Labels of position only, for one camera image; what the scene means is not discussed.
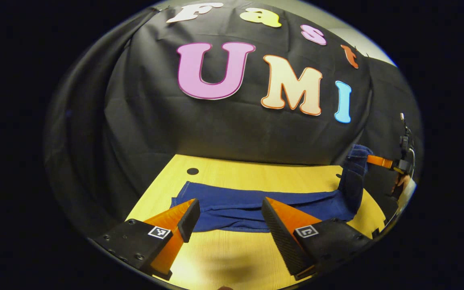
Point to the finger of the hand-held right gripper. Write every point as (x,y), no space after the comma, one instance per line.
(379,161)

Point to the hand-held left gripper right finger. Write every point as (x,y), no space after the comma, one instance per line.
(280,237)

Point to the blue denim jeans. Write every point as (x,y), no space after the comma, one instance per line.
(232,201)

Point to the black backdrop cloth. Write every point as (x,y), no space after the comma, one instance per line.
(216,129)

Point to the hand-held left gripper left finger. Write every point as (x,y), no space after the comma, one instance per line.
(189,219)

